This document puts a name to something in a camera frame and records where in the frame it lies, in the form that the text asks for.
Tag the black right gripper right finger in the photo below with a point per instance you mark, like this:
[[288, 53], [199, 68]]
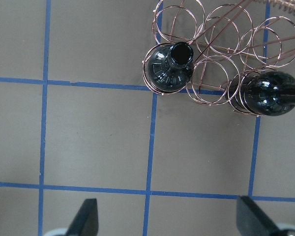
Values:
[[251, 220]]

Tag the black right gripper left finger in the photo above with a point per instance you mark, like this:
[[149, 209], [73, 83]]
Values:
[[85, 222]]

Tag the dark wine bottle in basket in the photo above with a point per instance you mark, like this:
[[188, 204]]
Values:
[[168, 67]]

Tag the copper wire wine basket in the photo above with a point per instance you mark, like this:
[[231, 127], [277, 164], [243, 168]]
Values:
[[227, 44]]

